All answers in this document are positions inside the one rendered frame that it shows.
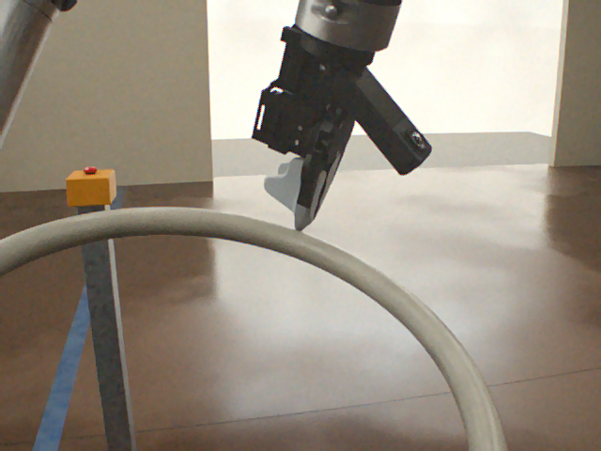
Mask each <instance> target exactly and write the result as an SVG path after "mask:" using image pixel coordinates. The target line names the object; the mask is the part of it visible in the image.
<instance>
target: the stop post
mask: <svg viewBox="0 0 601 451"><path fill-rule="evenodd" d="M66 185H67V193H68V201H67V202H68V206H69V207H77V211H78V215H82V214H87V213H91V212H98V211H105V210H111V208H110V205H111V204H112V202H113V201H114V199H115V198H116V195H117V192H116V172H115V170H97V172H95V173H85V172H84V171H74V172H73V173H71V175H70V176H69V177H68V178H67V179H66ZM82 253H83V262H84V270H85V286H86V294H87V302H88V311H89V319H90V328H91V334H92V336H93V344H94V352H95V360H96V369H97V377H98V385H99V386H100V400H101V408H102V417H103V421H104V425H105V433H106V442H107V448H108V451H137V450H136V441H135V431H134V429H133V422H132V413H131V394H130V391H129V385H128V375H127V365H126V355H125V346H124V341H123V335H122V326H121V316H120V306H119V296H118V286H117V276H116V258H115V247H114V239H110V240H105V241H95V242H91V243H88V244H83V245H82Z"/></svg>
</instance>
